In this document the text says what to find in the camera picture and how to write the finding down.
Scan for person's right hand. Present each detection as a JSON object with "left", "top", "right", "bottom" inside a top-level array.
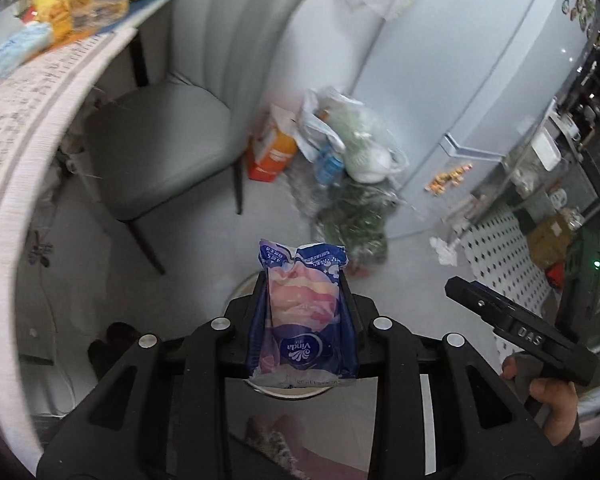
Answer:
[{"left": 500, "top": 352, "right": 582, "bottom": 447}]

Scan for patterned pink tablecloth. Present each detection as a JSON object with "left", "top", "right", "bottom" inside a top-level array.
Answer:
[{"left": 0, "top": 25, "right": 141, "bottom": 461}]

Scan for fridge side stickers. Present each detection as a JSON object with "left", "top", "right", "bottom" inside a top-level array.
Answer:
[{"left": 562, "top": 0, "right": 600, "bottom": 36}]

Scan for white plastic container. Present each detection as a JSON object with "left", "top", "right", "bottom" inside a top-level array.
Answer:
[{"left": 530, "top": 127, "right": 563, "bottom": 171}]

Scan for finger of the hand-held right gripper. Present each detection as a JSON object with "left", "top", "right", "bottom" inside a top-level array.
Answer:
[{"left": 444, "top": 276, "right": 508, "bottom": 331}]

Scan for round white waste bin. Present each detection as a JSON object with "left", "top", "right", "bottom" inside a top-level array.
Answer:
[{"left": 230, "top": 270, "right": 361, "bottom": 401}]

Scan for grey chair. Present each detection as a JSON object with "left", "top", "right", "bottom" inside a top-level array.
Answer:
[{"left": 82, "top": 0, "right": 326, "bottom": 276}]

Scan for white pegboard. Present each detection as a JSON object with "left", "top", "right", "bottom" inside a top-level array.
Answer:
[{"left": 462, "top": 205, "right": 556, "bottom": 361}]

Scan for row of orange fridge magnets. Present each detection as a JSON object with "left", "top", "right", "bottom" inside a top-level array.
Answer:
[{"left": 425, "top": 162, "right": 473, "bottom": 196}]

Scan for orange carton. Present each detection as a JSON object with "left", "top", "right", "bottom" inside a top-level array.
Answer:
[{"left": 247, "top": 105, "right": 301, "bottom": 183}]

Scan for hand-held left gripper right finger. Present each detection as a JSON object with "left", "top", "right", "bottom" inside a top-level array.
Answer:
[{"left": 340, "top": 277, "right": 565, "bottom": 480}]

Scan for plastic bag of rubbish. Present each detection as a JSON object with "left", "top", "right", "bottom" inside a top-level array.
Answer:
[{"left": 295, "top": 87, "right": 411, "bottom": 186}]

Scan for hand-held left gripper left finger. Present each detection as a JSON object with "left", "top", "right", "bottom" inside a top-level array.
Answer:
[{"left": 36, "top": 275, "right": 271, "bottom": 480}]

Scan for blue tissue packet wrapper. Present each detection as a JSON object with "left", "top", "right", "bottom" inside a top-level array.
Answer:
[{"left": 246, "top": 239, "right": 359, "bottom": 388}]

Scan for bag of green leaves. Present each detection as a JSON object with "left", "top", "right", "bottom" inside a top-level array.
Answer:
[{"left": 315, "top": 180, "right": 401, "bottom": 266}]

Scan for crumpled tissue on floor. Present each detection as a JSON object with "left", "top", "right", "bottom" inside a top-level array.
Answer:
[{"left": 429, "top": 236, "right": 461, "bottom": 266}]

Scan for blue plastic bottle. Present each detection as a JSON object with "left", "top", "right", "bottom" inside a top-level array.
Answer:
[{"left": 316, "top": 142, "right": 346, "bottom": 186}]

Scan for brown cardboard box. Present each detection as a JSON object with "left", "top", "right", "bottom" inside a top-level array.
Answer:
[{"left": 525, "top": 212, "right": 581, "bottom": 268}]

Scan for white blue tissue pack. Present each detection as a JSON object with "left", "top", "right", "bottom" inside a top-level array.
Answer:
[{"left": 0, "top": 21, "right": 53, "bottom": 81}]

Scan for pale blue refrigerator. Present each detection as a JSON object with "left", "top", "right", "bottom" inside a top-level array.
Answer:
[{"left": 350, "top": 0, "right": 600, "bottom": 238}]

